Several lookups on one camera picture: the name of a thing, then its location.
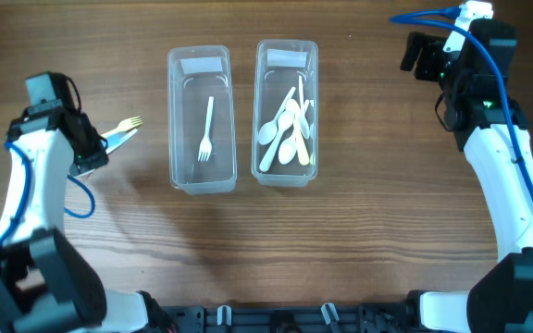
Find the thin white plastic fork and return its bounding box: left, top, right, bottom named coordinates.
left=68, top=129, right=138, bottom=178

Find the thick white plastic fork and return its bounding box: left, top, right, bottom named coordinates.
left=105, top=133, right=129, bottom=150

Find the yellow plastic fork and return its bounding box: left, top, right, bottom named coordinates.
left=103, top=117, right=143, bottom=139

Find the clear white plastic fork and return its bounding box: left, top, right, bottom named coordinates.
left=198, top=96, right=215, bottom=162

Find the thin white spoon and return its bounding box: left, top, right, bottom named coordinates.
left=298, top=75, right=310, bottom=140
left=258, top=87, right=296, bottom=145
left=278, top=99, right=312, bottom=166

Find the yellow plastic spoon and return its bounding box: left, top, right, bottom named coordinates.
left=285, top=98, right=311, bottom=167

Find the thick white plastic spoon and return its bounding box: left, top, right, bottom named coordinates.
left=259, top=110, right=294, bottom=172

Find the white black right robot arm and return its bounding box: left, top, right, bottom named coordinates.
left=395, top=7, right=533, bottom=332

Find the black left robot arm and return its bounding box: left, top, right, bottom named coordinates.
left=0, top=71, right=155, bottom=332

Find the left clear plastic container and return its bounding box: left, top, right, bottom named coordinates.
left=167, top=45, right=237, bottom=195

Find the clear plastic container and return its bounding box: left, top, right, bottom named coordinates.
left=252, top=40, right=319, bottom=187
left=167, top=45, right=237, bottom=195

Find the right clear plastic container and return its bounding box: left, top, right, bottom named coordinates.
left=252, top=40, right=319, bottom=187

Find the left blue cable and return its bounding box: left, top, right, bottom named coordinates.
left=0, top=138, right=96, bottom=297

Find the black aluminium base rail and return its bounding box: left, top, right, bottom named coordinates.
left=164, top=303, right=403, bottom=333

